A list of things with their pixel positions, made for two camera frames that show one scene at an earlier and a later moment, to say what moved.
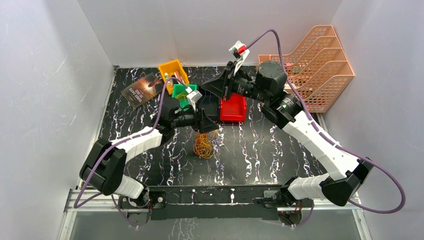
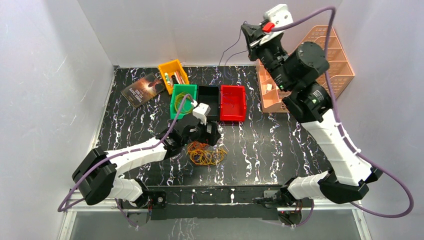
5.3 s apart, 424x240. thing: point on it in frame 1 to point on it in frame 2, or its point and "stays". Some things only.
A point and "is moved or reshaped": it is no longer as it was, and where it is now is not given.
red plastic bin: x=233 y=109 stays
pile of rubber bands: x=203 y=144 is moved or reshaped
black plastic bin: x=209 y=104 stays
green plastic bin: x=179 y=92 stays
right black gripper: x=223 y=85 to x=252 y=33
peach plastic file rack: x=319 y=67 stays
